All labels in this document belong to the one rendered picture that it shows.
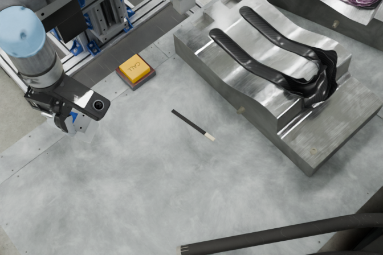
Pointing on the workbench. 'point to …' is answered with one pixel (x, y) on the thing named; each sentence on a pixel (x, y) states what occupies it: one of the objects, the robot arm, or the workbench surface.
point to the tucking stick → (193, 125)
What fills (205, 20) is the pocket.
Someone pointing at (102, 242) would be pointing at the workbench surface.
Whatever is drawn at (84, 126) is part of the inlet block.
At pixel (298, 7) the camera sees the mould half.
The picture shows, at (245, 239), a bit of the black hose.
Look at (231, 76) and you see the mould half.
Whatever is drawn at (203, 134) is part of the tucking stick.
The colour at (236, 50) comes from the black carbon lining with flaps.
